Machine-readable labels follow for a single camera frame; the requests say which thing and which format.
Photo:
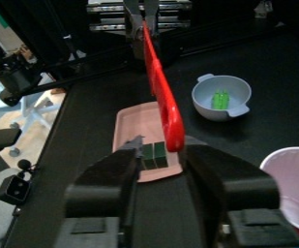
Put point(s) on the black frame bar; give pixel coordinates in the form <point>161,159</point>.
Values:
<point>64,35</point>

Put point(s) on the red cup white inside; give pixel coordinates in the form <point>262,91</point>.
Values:
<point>296,180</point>

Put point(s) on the small white object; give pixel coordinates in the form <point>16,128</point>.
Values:
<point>264,8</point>

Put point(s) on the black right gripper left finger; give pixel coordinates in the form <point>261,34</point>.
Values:
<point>105,184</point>

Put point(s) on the black camera on stand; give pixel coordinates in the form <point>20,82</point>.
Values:
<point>14,77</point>

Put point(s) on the black box webcam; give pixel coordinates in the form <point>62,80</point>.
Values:
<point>13,190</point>

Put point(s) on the small black microphone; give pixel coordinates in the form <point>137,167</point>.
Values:
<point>25,164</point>

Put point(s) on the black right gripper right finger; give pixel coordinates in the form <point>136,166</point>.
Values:
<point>234,190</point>

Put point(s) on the metal slatted rack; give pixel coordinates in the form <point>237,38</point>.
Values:
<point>109,14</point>

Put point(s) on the pink plastic tray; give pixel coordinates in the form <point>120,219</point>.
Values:
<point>134,126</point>

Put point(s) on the green block in bowl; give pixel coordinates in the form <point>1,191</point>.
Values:
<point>221,100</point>

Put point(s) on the dark green toy block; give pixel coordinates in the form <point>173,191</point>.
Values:
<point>161,154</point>
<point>149,156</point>

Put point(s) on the light blue office chair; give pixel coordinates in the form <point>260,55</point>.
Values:
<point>33,109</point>

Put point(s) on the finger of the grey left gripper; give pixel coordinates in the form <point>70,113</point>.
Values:
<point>133,17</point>
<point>152,14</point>

